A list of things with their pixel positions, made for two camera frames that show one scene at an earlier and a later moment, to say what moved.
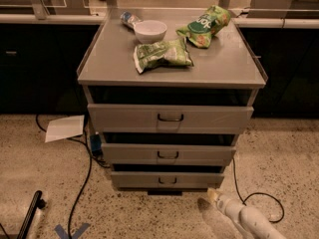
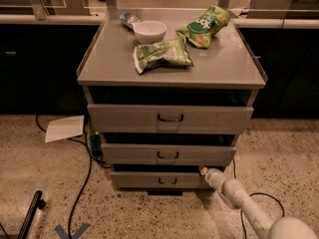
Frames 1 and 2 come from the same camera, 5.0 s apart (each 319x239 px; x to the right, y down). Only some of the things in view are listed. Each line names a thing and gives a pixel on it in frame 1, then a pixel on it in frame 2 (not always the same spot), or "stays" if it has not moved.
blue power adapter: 96,141 stays
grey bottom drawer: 165,179 stays
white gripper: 226,203 to 212,176
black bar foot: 38,203 stays
